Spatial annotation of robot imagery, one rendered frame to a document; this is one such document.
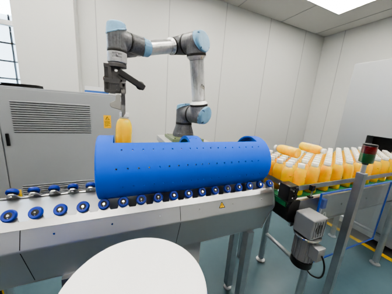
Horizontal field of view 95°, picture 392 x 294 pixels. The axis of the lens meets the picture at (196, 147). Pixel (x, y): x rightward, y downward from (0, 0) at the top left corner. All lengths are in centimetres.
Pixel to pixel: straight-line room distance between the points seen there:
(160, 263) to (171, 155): 45
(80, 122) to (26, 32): 156
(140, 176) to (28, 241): 45
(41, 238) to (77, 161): 154
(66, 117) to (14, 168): 70
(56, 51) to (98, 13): 91
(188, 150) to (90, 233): 53
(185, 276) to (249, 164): 67
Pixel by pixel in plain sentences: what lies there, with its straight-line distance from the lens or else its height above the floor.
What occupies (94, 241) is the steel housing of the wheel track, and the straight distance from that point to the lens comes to 93.
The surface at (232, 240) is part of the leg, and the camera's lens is 150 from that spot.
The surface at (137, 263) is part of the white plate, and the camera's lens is 50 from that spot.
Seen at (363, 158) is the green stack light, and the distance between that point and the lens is 129.
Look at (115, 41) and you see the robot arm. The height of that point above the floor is 161.
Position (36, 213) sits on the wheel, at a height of 96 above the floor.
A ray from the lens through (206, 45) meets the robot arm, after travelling 118.
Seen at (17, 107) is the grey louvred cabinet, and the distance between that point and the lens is 242.
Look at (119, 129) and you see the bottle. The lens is 84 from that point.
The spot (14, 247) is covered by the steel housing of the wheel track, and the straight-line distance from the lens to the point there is 97.
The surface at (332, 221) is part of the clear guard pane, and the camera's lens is 152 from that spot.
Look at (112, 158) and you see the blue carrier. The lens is 78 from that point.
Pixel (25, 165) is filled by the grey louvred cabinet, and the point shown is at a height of 68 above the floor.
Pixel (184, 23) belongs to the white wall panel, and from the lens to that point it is 400.
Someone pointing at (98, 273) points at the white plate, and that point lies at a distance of 50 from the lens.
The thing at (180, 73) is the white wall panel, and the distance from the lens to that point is 376.
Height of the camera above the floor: 139
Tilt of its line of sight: 13 degrees down
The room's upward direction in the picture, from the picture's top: 4 degrees clockwise
